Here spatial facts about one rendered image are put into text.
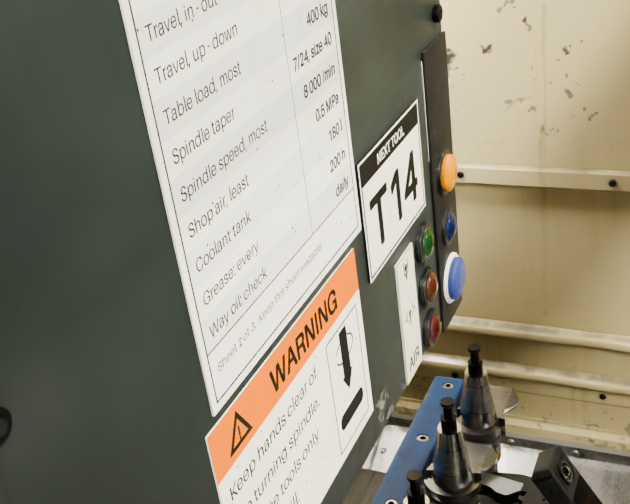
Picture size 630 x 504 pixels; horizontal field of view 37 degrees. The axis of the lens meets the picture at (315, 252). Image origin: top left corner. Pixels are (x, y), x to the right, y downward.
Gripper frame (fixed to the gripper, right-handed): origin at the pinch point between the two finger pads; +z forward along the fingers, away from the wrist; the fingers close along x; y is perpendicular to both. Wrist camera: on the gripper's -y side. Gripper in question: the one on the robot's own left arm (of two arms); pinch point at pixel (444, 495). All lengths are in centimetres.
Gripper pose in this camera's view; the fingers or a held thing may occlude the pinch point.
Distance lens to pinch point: 108.5
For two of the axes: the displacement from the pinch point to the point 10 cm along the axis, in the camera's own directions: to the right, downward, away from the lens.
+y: 1.1, 8.8, 4.6
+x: 4.0, -4.6, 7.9
